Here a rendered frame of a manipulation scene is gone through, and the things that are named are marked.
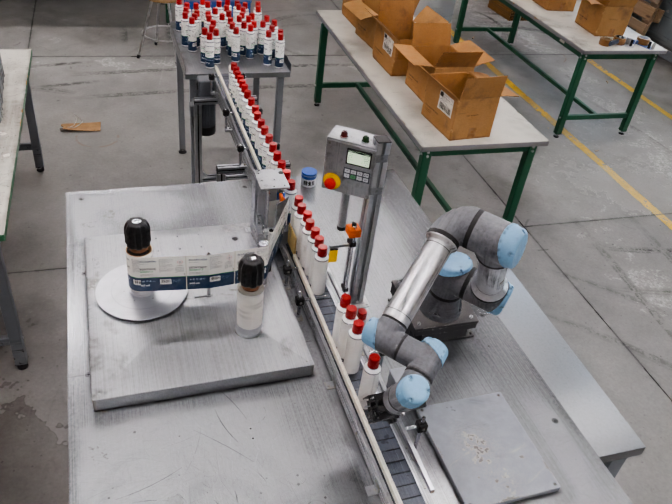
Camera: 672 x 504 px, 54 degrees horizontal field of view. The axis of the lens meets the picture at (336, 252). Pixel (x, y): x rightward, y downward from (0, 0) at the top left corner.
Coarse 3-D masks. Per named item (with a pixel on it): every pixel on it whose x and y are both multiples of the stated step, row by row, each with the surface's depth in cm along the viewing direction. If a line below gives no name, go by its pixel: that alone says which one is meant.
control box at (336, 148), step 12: (336, 132) 211; (348, 132) 212; (360, 132) 213; (336, 144) 208; (348, 144) 207; (360, 144) 207; (372, 144) 207; (336, 156) 211; (372, 156) 207; (324, 168) 215; (336, 168) 213; (360, 168) 211; (372, 168) 209; (324, 180) 217; (336, 180) 216; (348, 180) 214; (348, 192) 217; (360, 192) 216
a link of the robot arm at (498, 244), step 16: (480, 224) 178; (496, 224) 177; (512, 224) 178; (464, 240) 180; (480, 240) 178; (496, 240) 176; (512, 240) 175; (480, 256) 183; (496, 256) 177; (512, 256) 176; (480, 272) 198; (496, 272) 192; (480, 288) 209; (496, 288) 205; (512, 288) 215; (480, 304) 216; (496, 304) 214
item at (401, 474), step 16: (304, 288) 241; (320, 304) 235; (352, 384) 207; (384, 432) 194; (384, 448) 189; (400, 448) 190; (400, 464) 186; (384, 480) 181; (400, 480) 182; (400, 496) 178; (416, 496) 179
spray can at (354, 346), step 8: (360, 320) 201; (352, 328) 201; (360, 328) 199; (352, 336) 201; (360, 336) 201; (352, 344) 202; (360, 344) 202; (352, 352) 204; (360, 352) 205; (344, 360) 209; (352, 360) 206; (352, 368) 208
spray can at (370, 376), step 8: (368, 360) 190; (376, 360) 188; (368, 368) 190; (376, 368) 190; (368, 376) 191; (376, 376) 191; (360, 384) 196; (368, 384) 193; (376, 384) 194; (360, 392) 197; (368, 392) 195; (360, 400) 198
